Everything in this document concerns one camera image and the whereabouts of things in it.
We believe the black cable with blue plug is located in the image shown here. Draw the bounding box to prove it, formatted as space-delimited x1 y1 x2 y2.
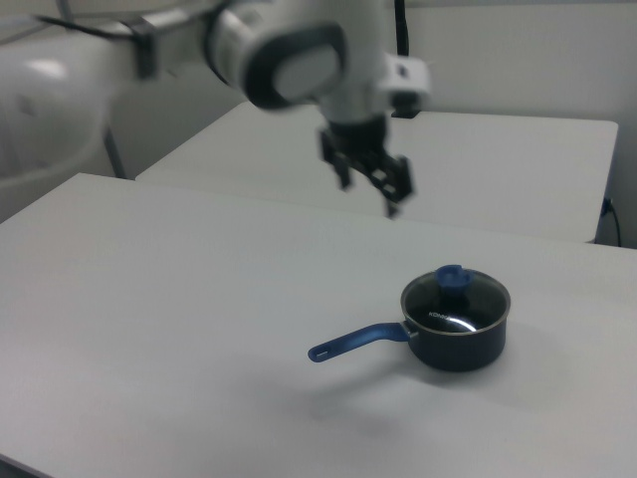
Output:
600 195 624 249

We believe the glass lid with blue knob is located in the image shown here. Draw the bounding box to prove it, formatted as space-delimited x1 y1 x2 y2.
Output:
400 263 513 337

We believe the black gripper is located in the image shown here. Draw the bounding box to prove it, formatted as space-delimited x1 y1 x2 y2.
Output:
317 114 417 219

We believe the dark saucepan with blue handle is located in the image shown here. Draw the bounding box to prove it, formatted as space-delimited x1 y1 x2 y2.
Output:
307 271 513 372

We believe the white side table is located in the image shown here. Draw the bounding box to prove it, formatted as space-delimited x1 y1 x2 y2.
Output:
133 102 620 246

